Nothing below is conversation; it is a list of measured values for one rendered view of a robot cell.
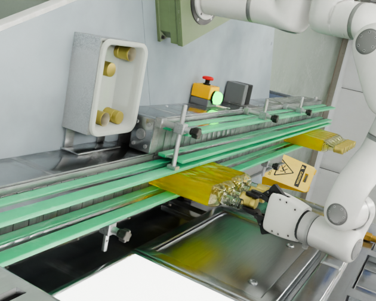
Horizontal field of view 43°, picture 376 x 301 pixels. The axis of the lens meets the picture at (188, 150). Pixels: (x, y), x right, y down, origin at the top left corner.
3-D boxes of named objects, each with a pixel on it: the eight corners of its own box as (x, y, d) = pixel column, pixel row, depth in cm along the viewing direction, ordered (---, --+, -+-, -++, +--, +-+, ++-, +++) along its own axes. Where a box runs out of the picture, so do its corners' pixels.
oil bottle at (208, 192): (147, 184, 128) (216, 210, 118) (150, 163, 126) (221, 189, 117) (158, 180, 133) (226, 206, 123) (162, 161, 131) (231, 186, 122)
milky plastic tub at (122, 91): (62, 128, 111) (90, 138, 107) (74, 31, 106) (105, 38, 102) (108, 123, 126) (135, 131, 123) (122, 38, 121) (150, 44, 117)
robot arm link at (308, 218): (317, 247, 115) (307, 242, 116) (327, 213, 113) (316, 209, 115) (301, 253, 109) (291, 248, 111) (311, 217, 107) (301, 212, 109)
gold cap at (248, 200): (237, 205, 123) (252, 211, 121) (240, 192, 122) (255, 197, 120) (242, 202, 126) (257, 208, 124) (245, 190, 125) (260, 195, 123)
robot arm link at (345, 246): (367, 202, 99) (384, 200, 106) (322, 185, 106) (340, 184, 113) (346, 268, 102) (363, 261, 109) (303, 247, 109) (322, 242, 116)
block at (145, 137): (126, 147, 126) (148, 154, 123) (132, 113, 124) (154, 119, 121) (134, 146, 129) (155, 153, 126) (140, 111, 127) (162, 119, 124)
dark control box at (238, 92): (222, 100, 186) (241, 105, 182) (226, 80, 184) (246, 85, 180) (230, 100, 193) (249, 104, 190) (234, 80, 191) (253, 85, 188)
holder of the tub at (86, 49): (58, 148, 113) (83, 157, 110) (74, 31, 106) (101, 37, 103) (104, 141, 128) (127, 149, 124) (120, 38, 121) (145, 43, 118)
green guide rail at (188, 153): (157, 155, 127) (182, 164, 124) (157, 151, 127) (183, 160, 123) (318, 117, 279) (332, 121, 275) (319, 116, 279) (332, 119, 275)
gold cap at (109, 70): (93, 58, 111) (107, 62, 109) (102, 58, 114) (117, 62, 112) (91, 73, 112) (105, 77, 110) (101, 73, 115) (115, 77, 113)
